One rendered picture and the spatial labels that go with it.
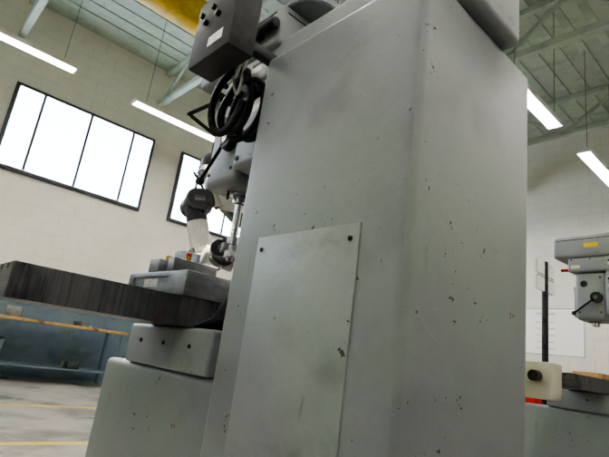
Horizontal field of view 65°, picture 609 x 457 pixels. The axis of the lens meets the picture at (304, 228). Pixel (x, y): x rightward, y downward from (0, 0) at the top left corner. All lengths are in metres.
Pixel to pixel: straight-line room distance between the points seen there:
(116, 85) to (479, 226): 9.54
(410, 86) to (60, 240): 8.55
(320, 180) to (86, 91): 9.12
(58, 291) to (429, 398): 0.85
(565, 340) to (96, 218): 9.00
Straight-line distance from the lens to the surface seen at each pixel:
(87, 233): 9.35
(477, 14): 1.19
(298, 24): 1.69
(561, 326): 10.53
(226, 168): 1.58
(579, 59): 9.57
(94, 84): 10.08
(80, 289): 1.26
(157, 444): 1.45
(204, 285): 1.37
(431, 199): 0.86
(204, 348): 1.28
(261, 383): 0.98
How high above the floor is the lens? 0.80
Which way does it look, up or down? 16 degrees up
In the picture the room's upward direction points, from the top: 8 degrees clockwise
